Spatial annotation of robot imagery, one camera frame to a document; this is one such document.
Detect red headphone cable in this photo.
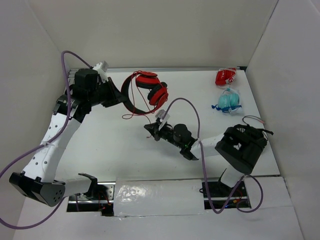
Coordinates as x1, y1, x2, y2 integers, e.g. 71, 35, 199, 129
121, 70, 168, 139

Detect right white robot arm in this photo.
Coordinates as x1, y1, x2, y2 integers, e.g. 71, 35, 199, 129
144, 122, 268, 188

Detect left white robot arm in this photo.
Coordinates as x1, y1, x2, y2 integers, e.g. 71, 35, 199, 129
9, 65, 126, 207

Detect teal headphones in bag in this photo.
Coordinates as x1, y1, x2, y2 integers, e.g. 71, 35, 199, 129
211, 87, 243, 115

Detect wrapped red headphones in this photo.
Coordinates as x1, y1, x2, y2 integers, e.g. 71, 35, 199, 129
215, 67, 237, 86

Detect black wrapped headphones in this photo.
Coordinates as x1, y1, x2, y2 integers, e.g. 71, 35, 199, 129
242, 115, 274, 151

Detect white taped front panel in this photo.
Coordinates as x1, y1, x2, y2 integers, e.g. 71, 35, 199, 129
113, 179, 205, 217

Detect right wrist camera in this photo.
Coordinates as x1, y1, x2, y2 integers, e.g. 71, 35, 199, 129
155, 109, 170, 130

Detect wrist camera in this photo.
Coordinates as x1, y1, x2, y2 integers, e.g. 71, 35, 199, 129
155, 109, 170, 130
92, 61, 109, 76

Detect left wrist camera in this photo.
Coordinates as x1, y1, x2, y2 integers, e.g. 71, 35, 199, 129
92, 61, 109, 76

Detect aluminium table frame rail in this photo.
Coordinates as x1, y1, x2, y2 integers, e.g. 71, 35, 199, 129
67, 66, 248, 80

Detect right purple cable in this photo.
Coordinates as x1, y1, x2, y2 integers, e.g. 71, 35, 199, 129
163, 97, 265, 214

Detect purple cable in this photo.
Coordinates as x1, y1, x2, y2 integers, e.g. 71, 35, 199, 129
163, 97, 265, 214
0, 50, 92, 230

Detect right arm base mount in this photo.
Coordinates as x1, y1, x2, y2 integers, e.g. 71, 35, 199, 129
199, 179, 251, 210

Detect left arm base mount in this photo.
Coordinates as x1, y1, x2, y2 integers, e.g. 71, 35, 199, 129
66, 173, 116, 217

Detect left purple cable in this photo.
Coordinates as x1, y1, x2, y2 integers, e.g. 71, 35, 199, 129
0, 50, 92, 230

